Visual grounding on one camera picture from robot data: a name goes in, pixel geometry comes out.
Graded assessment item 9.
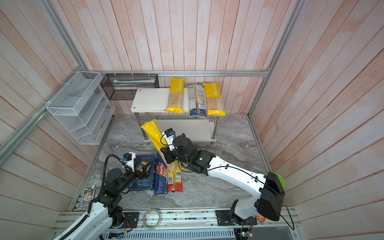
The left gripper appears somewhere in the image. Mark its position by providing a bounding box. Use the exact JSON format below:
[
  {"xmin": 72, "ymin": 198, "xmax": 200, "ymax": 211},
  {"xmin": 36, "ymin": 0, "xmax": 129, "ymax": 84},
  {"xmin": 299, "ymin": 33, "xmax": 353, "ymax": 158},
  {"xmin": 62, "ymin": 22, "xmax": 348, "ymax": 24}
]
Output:
[{"xmin": 117, "ymin": 161, "xmax": 154, "ymax": 194}]

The red spaghetti bag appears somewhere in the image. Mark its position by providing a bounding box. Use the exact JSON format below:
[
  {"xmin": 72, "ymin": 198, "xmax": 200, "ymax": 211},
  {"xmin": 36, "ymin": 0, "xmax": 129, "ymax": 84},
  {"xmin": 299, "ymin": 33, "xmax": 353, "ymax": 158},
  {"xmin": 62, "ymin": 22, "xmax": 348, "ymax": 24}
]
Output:
[{"xmin": 168, "ymin": 168, "xmax": 183, "ymax": 193}]

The yellow spaghetti bag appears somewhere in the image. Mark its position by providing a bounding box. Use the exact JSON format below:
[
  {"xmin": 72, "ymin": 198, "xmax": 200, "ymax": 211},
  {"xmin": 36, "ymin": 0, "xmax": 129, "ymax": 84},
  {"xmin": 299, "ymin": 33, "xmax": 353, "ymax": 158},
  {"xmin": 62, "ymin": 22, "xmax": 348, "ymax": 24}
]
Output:
[
  {"xmin": 141, "ymin": 120, "xmax": 168, "ymax": 162},
  {"xmin": 166, "ymin": 78, "xmax": 185, "ymax": 114},
  {"xmin": 204, "ymin": 83, "xmax": 226, "ymax": 117}
]

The dark blue spaghetti bag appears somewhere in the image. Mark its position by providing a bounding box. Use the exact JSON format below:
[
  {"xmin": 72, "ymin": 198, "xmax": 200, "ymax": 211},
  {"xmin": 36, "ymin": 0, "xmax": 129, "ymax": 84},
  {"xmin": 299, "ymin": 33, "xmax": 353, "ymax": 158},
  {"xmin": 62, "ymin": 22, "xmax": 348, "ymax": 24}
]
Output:
[{"xmin": 188, "ymin": 84, "xmax": 207, "ymax": 119}]

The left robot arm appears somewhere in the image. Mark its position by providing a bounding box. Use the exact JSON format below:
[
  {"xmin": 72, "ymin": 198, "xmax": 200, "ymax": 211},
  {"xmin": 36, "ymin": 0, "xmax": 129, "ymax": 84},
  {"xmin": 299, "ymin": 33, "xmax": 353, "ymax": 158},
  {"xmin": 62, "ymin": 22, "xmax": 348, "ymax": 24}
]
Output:
[{"xmin": 56, "ymin": 153, "xmax": 154, "ymax": 240}]

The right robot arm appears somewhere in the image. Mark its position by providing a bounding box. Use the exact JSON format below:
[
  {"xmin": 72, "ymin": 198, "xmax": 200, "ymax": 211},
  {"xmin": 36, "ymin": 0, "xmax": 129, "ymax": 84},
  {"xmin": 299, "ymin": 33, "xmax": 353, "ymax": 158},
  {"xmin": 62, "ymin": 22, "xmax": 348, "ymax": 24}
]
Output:
[{"xmin": 160, "ymin": 129, "xmax": 287, "ymax": 225}]

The blue Barilla pasta box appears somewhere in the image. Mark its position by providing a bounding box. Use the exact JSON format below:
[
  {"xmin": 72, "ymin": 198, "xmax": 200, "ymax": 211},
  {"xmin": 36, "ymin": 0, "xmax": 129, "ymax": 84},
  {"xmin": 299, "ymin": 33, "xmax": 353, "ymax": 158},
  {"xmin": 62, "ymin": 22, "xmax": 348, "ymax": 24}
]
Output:
[{"xmin": 129, "ymin": 155, "xmax": 156, "ymax": 191}]

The white two-tier shelf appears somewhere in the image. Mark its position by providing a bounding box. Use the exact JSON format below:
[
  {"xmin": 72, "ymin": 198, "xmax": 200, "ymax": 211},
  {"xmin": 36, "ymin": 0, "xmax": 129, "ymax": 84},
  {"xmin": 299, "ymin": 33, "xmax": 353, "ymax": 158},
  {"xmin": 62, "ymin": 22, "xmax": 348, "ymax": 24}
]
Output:
[{"xmin": 131, "ymin": 88, "xmax": 219, "ymax": 145}]

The narrow blue Barilla spaghetti box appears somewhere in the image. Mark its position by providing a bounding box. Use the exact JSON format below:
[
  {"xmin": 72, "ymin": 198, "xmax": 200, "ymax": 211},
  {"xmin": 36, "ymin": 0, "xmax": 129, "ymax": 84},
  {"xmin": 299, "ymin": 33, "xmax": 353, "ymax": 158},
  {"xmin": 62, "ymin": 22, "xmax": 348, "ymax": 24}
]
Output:
[{"xmin": 154, "ymin": 153, "xmax": 168, "ymax": 195}]

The small printed card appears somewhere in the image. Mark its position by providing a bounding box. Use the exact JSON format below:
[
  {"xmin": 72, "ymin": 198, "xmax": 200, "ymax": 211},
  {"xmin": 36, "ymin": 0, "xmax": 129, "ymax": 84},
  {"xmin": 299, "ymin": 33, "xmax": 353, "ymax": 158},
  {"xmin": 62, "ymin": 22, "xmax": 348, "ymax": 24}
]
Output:
[{"xmin": 80, "ymin": 185, "xmax": 96, "ymax": 207}]

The black mesh basket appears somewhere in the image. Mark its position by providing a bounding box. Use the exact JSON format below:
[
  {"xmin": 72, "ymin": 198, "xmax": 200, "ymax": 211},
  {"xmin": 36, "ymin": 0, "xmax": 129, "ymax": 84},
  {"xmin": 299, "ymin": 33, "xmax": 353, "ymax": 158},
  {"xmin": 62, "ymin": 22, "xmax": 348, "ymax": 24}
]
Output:
[{"xmin": 101, "ymin": 73, "xmax": 160, "ymax": 101}]

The red round tag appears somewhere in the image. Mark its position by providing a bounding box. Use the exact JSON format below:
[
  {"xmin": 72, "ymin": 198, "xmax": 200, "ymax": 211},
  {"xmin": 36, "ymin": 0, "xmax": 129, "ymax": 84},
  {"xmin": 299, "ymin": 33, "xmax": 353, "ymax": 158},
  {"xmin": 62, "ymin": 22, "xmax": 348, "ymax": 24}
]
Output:
[{"xmin": 255, "ymin": 215, "xmax": 266, "ymax": 223}]

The green funnel cup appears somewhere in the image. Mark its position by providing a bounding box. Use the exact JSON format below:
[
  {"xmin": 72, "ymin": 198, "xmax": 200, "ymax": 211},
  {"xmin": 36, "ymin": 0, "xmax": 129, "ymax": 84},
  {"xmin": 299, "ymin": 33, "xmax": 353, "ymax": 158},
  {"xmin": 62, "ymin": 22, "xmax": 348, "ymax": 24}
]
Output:
[{"xmin": 275, "ymin": 173, "xmax": 286, "ymax": 188}]

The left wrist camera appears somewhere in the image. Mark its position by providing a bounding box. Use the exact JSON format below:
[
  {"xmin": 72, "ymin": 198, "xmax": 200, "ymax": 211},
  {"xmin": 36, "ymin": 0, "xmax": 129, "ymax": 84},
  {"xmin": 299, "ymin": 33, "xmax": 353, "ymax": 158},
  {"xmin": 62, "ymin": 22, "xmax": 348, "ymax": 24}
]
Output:
[{"xmin": 122, "ymin": 152, "xmax": 136, "ymax": 172}]

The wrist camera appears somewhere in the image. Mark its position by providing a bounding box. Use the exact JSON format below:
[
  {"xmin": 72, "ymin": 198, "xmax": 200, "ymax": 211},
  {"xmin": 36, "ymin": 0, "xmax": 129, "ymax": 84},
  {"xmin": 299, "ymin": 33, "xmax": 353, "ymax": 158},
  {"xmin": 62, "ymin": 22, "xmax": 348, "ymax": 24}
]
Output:
[
  {"xmin": 122, "ymin": 152, "xmax": 136, "ymax": 172},
  {"xmin": 160, "ymin": 128, "xmax": 176, "ymax": 151}
]

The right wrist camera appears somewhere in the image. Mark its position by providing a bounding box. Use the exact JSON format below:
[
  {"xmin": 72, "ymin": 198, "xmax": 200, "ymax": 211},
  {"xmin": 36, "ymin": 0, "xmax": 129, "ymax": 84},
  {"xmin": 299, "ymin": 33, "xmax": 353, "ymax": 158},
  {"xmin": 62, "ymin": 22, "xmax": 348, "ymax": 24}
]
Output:
[{"xmin": 160, "ymin": 128, "xmax": 176, "ymax": 151}]

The coiled white cable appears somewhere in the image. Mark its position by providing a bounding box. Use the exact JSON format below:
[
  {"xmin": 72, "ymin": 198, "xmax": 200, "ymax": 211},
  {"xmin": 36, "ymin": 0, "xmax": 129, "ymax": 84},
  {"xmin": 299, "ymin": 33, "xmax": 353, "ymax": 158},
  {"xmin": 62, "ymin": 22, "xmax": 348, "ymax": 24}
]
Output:
[{"xmin": 141, "ymin": 208, "xmax": 162, "ymax": 230}]

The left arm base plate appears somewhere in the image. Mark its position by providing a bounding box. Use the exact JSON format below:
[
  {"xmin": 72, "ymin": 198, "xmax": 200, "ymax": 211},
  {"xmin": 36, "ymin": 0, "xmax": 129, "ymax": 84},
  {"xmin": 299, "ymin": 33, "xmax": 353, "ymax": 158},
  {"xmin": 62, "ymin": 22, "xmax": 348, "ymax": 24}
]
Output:
[{"xmin": 111, "ymin": 212, "xmax": 139, "ymax": 229}]

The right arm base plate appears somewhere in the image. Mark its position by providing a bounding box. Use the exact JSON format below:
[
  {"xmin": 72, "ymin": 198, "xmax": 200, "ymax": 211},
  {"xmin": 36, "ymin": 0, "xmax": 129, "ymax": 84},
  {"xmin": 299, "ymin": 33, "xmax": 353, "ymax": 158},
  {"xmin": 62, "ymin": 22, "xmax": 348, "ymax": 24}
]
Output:
[{"xmin": 215, "ymin": 210, "xmax": 258, "ymax": 227}]

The white wire mesh organizer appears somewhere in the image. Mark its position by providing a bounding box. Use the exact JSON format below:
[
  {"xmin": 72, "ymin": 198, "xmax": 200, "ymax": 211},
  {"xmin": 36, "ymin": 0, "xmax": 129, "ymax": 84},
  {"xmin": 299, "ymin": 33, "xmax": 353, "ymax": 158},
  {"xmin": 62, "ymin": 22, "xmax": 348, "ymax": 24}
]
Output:
[{"xmin": 47, "ymin": 72, "xmax": 115, "ymax": 145}]

